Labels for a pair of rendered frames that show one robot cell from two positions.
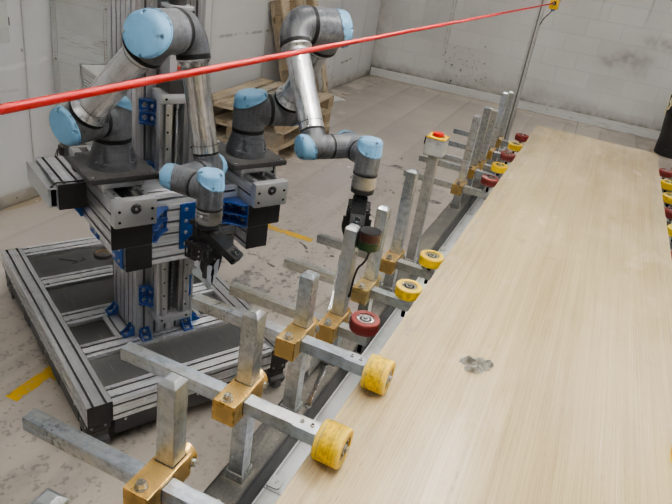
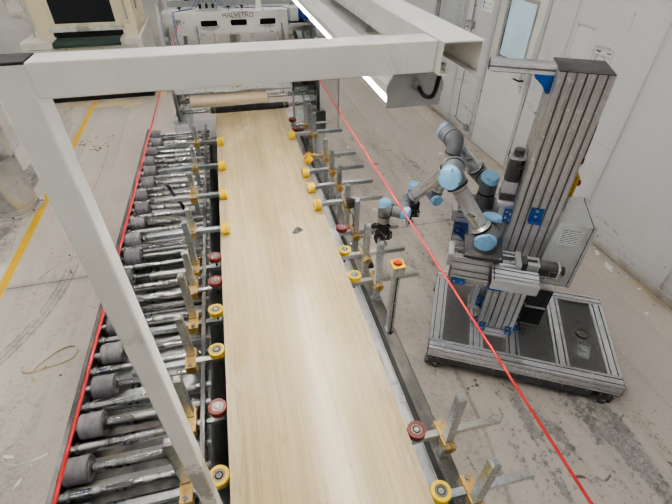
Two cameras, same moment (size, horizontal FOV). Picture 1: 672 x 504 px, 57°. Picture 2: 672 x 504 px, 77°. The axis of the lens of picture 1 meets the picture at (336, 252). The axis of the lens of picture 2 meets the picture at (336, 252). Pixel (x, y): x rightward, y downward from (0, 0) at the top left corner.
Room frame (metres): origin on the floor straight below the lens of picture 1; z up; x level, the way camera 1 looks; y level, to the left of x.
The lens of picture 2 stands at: (3.35, -1.45, 2.62)
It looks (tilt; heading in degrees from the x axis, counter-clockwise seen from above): 39 degrees down; 146
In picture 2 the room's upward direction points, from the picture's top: straight up
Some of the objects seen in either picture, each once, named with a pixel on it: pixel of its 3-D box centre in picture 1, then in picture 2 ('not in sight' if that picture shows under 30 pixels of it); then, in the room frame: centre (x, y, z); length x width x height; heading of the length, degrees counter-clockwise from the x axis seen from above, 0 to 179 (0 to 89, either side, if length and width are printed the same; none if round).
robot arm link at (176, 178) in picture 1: (184, 178); not in sight; (1.62, 0.46, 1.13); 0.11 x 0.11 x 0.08; 69
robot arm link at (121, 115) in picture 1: (110, 114); (488, 181); (1.85, 0.76, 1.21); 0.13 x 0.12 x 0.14; 159
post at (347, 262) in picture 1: (340, 303); (355, 228); (1.46, -0.04, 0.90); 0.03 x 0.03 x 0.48; 70
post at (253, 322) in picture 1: (245, 405); (339, 191); (0.99, 0.14, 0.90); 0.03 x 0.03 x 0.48; 70
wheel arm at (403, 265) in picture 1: (374, 256); (384, 278); (1.92, -0.13, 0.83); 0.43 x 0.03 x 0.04; 70
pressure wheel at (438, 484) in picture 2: (497, 174); (439, 496); (3.02, -0.75, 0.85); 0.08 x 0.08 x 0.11
